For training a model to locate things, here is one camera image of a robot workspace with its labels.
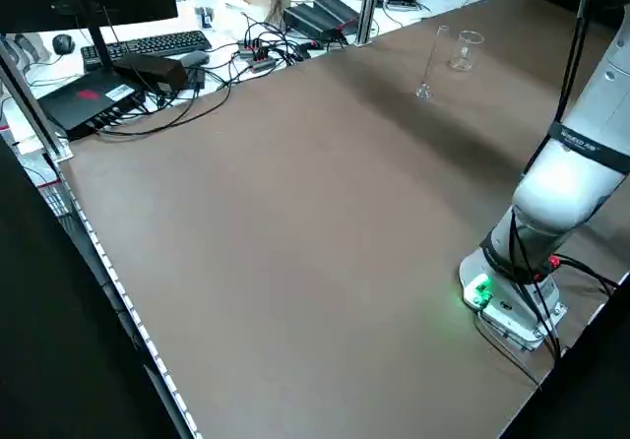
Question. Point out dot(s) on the clear glass graduated cylinder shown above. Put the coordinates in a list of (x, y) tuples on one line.
[(423, 92)]

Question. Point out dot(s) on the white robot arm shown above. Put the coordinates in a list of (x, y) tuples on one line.
[(561, 193)]

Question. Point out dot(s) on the grey hub with red plugs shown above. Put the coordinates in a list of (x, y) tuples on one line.
[(261, 57)]

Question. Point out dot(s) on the black power brick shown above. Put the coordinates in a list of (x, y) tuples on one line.
[(339, 11), (310, 23)]

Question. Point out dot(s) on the clear glass beaker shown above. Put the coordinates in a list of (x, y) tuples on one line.
[(460, 64)]

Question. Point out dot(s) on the plain black rectangular box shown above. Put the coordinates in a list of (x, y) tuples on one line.
[(147, 72)]

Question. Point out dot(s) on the black keyboard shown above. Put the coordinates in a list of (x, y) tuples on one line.
[(157, 43)]

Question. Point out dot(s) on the black box with red logo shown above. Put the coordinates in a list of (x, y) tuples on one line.
[(83, 102)]

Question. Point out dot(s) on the black computer mouse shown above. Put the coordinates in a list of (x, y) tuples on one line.
[(64, 44)]

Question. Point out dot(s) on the aluminium frame post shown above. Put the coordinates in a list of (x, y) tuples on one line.
[(366, 16), (29, 109)]

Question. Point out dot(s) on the white toothed table edge rail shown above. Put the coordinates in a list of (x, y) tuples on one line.
[(123, 301)]

